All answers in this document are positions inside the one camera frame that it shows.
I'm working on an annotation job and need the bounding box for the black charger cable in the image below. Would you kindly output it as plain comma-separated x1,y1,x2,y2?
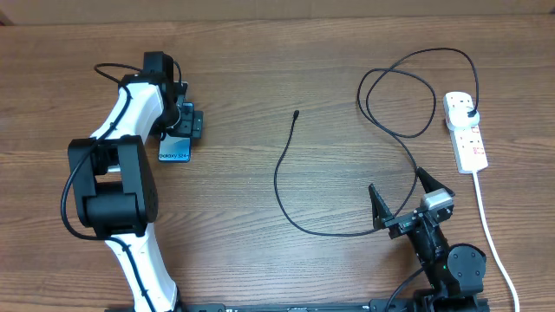
272,47,480,238

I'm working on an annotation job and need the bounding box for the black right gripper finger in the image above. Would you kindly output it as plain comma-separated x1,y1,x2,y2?
369,184,394,230
416,167,454,196

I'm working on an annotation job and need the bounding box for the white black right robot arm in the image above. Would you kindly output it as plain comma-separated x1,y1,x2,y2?
369,167,490,311

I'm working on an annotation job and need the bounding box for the white power strip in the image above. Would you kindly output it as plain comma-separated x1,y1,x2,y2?
442,92,488,174

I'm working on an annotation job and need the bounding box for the white charger plug adapter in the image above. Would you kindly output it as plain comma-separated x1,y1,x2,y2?
446,107,480,131

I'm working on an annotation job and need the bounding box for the white power strip cord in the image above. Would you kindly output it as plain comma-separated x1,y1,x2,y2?
471,170,521,312

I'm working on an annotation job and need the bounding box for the blue Samsung Galaxy smartphone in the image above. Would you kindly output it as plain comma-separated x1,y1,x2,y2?
158,127,192,163

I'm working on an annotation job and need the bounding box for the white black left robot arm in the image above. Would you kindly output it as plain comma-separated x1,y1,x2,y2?
61,51,204,311

